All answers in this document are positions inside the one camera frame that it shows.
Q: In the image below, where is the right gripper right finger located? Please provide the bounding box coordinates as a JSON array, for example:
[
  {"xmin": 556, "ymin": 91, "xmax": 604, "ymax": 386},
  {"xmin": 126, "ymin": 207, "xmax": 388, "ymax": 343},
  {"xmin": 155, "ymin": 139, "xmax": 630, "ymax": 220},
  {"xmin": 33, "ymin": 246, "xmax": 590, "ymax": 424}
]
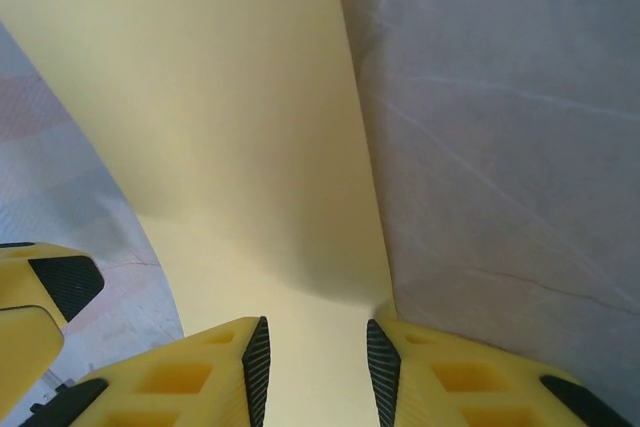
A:
[{"xmin": 366, "ymin": 317, "xmax": 636, "ymax": 427}]

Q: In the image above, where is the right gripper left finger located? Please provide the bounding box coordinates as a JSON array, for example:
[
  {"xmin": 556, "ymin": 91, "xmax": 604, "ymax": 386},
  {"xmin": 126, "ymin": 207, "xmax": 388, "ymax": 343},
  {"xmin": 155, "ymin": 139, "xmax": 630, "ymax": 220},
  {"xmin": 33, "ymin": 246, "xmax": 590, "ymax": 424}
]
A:
[{"xmin": 29, "ymin": 316, "xmax": 271, "ymax": 427}]

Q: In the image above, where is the yellow cloth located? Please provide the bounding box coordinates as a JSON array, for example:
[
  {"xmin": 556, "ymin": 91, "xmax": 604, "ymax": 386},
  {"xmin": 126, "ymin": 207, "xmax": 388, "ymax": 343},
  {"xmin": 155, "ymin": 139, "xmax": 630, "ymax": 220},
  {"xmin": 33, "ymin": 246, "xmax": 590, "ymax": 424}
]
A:
[{"xmin": 0, "ymin": 0, "xmax": 399, "ymax": 427}]

